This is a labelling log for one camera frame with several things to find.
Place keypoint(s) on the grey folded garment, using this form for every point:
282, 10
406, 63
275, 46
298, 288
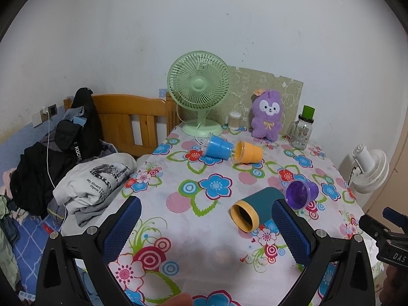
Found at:
86, 215

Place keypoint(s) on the green cloth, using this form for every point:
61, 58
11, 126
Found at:
8, 245

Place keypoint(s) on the floral tablecloth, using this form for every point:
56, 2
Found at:
178, 178

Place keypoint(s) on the orange cup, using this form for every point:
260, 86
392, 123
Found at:
251, 153

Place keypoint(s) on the purple plush toy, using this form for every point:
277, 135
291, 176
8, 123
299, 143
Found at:
269, 118

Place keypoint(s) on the green desk fan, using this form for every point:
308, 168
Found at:
199, 84

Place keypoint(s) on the white printed sweatshirt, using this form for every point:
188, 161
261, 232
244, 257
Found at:
95, 178

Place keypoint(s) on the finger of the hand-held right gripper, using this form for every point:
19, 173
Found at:
395, 216
371, 224

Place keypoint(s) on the blue checked bed sheet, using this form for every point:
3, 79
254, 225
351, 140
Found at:
32, 245

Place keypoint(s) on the teal cup with yellow rim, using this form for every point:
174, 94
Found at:
259, 204

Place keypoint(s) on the white fan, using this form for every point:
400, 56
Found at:
373, 172

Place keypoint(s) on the glass jar with green lid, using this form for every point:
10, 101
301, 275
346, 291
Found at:
301, 134

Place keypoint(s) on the wall socket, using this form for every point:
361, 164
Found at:
49, 110

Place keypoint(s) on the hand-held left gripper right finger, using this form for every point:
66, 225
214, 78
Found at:
291, 232

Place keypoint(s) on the beige patterned board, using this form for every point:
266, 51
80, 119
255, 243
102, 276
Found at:
248, 83

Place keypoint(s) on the wooden headboard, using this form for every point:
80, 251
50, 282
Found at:
121, 105

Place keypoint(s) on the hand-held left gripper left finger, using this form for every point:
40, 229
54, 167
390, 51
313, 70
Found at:
122, 226

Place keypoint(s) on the person's left hand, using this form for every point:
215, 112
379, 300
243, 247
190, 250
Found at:
178, 300

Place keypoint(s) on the blue cup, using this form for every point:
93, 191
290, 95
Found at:
218, 148

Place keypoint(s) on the black clothes pile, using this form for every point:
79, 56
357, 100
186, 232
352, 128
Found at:
32, 172

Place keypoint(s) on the purple cup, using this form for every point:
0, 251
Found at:
299, 193

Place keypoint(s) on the cotton swab container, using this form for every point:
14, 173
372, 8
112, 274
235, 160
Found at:
235, 121

